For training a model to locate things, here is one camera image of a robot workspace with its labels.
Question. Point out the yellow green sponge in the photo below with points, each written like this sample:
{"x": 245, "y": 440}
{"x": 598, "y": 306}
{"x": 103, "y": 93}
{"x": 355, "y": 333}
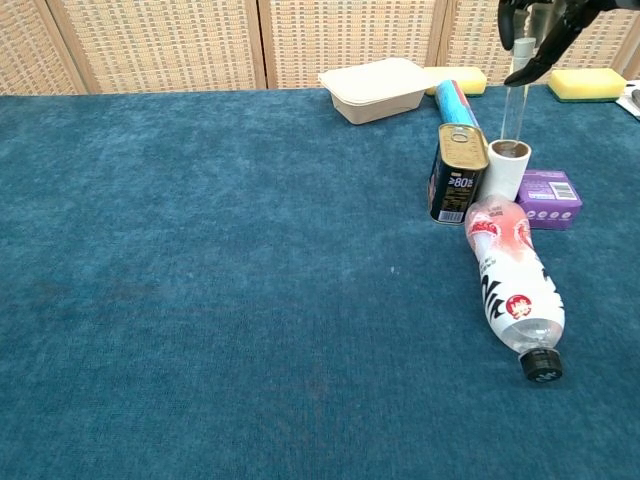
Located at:
{"x": 585, "y": 82}
{"x": 465, "y": 79}

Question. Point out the blue plastic bag roll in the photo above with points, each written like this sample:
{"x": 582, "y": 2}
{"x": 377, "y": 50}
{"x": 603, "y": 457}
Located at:
{"x": 452, "y": 107}

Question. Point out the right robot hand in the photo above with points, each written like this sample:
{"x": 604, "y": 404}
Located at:
{"x": 555, "y": 45}

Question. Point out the plastic drink bottle white label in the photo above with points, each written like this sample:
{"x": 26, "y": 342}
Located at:
{"x": 515, "y": 280}

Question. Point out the wicker folding screen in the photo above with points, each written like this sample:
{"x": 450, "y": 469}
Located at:
{"x": 150, "y": 45}

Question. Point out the black gold luncheon meat can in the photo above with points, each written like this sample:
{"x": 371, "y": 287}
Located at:
{"x": 457, "y": 172}

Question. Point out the white paper roll cardboard core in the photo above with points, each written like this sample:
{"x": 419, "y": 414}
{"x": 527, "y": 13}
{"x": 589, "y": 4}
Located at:
{"x": 502, "y": 181}

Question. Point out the purple rectangular box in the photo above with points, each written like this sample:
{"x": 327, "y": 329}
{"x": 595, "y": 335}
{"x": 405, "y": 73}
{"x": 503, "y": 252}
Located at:
{"x": 550, "y": 200}

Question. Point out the beige lidded food container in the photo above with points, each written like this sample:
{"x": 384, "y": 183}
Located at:
{"x": 375, "y": 90}

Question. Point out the blue table cloth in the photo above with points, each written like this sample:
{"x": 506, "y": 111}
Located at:
{"x": 200, "y": 250}

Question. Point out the clear test tube white cap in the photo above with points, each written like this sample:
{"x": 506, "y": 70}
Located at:
{"x": 515, "y": 110}

